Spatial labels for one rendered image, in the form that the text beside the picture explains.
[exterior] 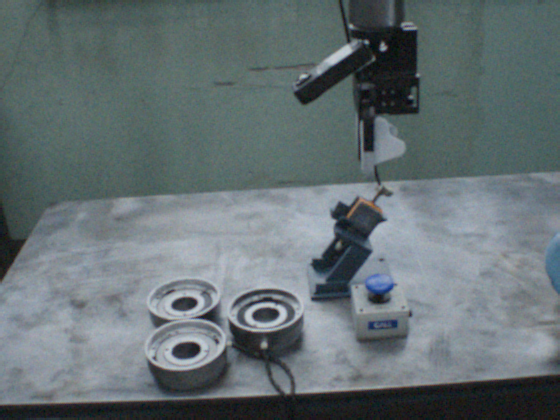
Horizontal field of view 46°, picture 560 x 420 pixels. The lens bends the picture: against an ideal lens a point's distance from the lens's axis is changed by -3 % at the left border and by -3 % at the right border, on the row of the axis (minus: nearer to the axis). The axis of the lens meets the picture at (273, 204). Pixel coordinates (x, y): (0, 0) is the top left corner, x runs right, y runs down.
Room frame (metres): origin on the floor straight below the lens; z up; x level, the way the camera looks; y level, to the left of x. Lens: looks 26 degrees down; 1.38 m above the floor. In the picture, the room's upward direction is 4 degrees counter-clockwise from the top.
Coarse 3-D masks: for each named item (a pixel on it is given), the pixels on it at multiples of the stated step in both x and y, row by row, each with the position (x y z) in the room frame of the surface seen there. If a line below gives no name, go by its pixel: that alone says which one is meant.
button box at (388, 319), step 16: (352, 288) 0.80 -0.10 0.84; (400, 288) 0.79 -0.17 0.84; (352, 304) 0.80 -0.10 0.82; (368, 304) 0.76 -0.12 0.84; (384, 304) 0.76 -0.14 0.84; (400, 304) 0.76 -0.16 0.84; (368, 320) 0.74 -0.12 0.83; (384, 320) 0.74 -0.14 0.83; (400, 320) 0.74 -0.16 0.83; (368, 336) 0.74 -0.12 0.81; (384, 336) 0.74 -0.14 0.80; (400, 336) 0.74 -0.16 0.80
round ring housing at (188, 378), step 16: (192, 320) 0.76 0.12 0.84; (160, 336) 0.74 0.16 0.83; (224, 336) 0.72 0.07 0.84; (176, 352) 0.72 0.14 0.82; (192, 352) 0.73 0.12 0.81; (208, 352) 0.71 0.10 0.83; (224, 352) 0.70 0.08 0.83; (160, 368) 0.67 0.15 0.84; (176, 368) 0.66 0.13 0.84; (192, 368) 0.66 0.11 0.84; (208, 368) 0.67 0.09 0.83; (176, 384) 0.66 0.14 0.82; (192, 384) 0.66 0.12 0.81
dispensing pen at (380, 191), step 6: (378, 186) 0.90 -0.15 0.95; (384, 186) 0.89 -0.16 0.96; (378, 192) 0.89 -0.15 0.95; (384, 192) 0.89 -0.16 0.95; (390, 192) 0.89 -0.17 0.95; (372, 198) 0.89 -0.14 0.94; (354, 204) 0.90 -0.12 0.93; (366, 204) 0.89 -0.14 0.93; (372, 204) 0.89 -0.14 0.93; (348, 210) 0.90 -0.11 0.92; (378, 210) 0.89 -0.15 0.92; (342, 240) 0.89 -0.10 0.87; (336, 246) 0.90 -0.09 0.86; (342, 246) 0.89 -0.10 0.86; (336, 252) 0.89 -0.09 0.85; (330, 258) 0.90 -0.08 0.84
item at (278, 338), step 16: (256, 288) 0.83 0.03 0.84; (272, 288) 0.83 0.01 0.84; (240, 304) 0.81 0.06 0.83; (272, 304) 0.80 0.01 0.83; (256, 320) 0.79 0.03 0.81; (272, 320) 0.80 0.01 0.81; (240, 336) 0.74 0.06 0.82; (256, 336) 0.73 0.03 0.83; (272, 336) 0.73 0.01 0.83; (288, 336) 0.73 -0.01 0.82
